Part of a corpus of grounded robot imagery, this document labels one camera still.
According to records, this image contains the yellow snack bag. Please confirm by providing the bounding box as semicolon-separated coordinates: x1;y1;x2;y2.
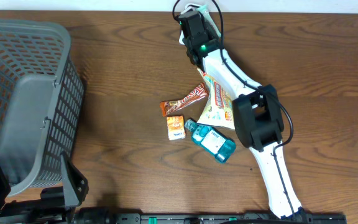
198;68;235;129

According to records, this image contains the small orange box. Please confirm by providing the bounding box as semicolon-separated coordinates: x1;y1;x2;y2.
167;116;186;141

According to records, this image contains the teal mouthwash bottle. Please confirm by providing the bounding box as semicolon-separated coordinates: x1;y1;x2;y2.
185;119;236;164

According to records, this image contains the light blue wipes pack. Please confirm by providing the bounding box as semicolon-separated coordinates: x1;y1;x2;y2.
196;4;221;38

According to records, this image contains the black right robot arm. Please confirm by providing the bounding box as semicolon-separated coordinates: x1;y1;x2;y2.
174;10;302;220

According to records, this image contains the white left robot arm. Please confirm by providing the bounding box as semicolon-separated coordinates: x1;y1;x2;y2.
0;152;116;223

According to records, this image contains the white barcode scanner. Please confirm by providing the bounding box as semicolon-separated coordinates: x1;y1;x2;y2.
176;3;209;47

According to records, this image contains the dark grey plastic basket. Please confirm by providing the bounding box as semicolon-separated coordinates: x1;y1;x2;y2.
0;19;85;195

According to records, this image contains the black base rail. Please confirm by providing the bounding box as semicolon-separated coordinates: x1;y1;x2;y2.
72;211;347;224

